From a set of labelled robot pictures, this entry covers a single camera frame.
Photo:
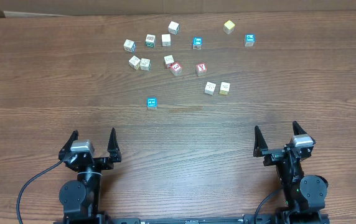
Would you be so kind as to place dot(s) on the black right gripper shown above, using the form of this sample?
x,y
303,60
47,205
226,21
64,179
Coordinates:
x,y
282,154

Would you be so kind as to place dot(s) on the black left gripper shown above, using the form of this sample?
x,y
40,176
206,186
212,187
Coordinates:
x,y
90,162

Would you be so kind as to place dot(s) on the blue top wooden block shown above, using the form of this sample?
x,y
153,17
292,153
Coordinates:
x,y
152,103

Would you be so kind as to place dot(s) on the red 3 wooden block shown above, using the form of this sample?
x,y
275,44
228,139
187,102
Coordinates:
x,y
176,69

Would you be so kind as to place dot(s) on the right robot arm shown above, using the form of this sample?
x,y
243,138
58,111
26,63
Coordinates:
x,y
305,194

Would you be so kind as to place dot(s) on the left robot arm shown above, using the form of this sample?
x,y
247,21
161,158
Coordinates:
x,y
81,197

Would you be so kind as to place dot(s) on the wooden block yellow K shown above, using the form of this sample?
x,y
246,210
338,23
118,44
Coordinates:
x,y
224,88

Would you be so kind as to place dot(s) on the plain wooden block yellow side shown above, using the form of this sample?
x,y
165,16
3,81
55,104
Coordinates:
x,y
210,88

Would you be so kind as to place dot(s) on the wooden block far left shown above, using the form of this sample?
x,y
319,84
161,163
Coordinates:
x,y
134,62

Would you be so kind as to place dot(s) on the wooden block green edge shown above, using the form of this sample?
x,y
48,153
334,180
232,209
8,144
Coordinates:
x,y
145,64

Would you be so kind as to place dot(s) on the blue top turtle block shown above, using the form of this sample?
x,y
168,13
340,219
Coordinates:
x,y
249,40

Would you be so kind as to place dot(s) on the red Y wooden block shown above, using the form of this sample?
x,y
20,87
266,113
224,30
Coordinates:
x,y
201,69

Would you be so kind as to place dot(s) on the wooden block blue side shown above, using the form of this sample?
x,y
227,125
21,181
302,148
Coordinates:
x,y
129,45

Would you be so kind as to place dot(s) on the wooden block red side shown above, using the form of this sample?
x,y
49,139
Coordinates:
x,y
168,61

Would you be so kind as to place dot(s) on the yellow top wooden block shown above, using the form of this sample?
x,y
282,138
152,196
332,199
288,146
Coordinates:
x,y
228,27

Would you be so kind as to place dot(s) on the blue top middle block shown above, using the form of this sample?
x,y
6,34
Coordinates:
x,y
197,43

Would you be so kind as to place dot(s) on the green sided wooden block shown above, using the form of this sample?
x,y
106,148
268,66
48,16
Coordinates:
x,y
150,40

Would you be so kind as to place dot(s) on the plain top wooden block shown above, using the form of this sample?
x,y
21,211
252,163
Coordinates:
x,y
166,40

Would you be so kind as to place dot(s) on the wooden block J side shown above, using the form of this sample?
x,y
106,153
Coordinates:
x,y
173,27

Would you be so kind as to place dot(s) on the brown cardboard backdrop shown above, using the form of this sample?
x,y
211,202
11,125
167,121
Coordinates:
x,y
22,8

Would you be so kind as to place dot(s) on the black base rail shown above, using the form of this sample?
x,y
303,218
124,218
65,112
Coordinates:
x,y
190,221

